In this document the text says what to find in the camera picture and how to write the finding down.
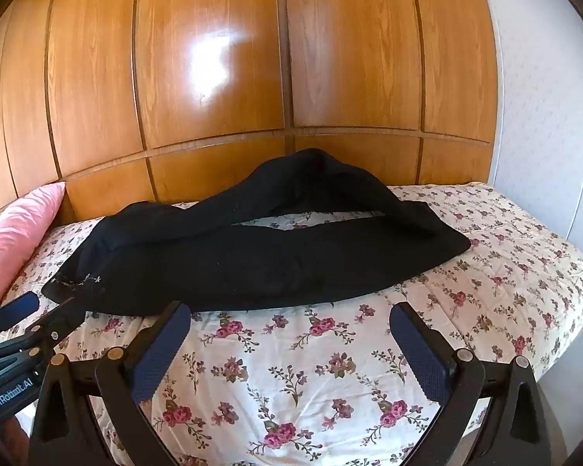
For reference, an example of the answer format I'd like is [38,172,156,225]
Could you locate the black pants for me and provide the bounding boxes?
[41,148,471,314]

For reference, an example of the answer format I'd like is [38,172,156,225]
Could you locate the floral bed sheet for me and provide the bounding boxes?
[7,182,583,466]

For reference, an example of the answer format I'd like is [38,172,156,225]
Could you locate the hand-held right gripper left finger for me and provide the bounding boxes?
[28,301,192,466]

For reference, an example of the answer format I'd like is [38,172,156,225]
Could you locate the wooden headboard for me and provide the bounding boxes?
[0,0,499,219]

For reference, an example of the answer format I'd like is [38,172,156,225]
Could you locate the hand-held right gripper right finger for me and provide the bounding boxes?
[389,302,553,466]

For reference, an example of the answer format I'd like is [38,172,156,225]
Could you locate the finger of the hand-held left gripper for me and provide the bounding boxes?
[0,291,40,338]
[10,297,86,357]

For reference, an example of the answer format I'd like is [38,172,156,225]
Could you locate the pink pillow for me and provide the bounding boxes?
[0,182,67,309]

